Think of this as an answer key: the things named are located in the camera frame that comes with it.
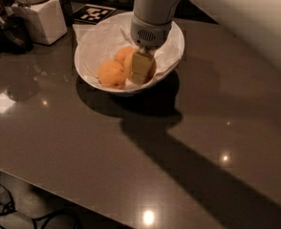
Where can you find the dark cup behind jar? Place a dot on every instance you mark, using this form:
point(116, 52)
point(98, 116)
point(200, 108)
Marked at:
point(67, 12)

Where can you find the dark round pot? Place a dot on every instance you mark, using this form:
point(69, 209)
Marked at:
point(15, 38)

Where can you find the white rounded gripper body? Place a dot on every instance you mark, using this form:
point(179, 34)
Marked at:
point(149, 34)

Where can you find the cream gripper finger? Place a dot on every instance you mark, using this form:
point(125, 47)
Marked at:
point(141, 64)

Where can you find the white ceramic bowl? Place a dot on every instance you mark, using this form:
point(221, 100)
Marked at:
point(127, 92)

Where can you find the black white marker card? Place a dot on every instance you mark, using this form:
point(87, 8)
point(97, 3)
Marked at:
point(92, 14)

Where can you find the orange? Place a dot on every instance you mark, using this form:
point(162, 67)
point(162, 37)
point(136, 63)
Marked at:
point(127, 68)
point(122, 53)
point(111, 75)

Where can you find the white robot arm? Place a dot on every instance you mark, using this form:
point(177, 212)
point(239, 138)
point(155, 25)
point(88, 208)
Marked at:
point(257, 22)

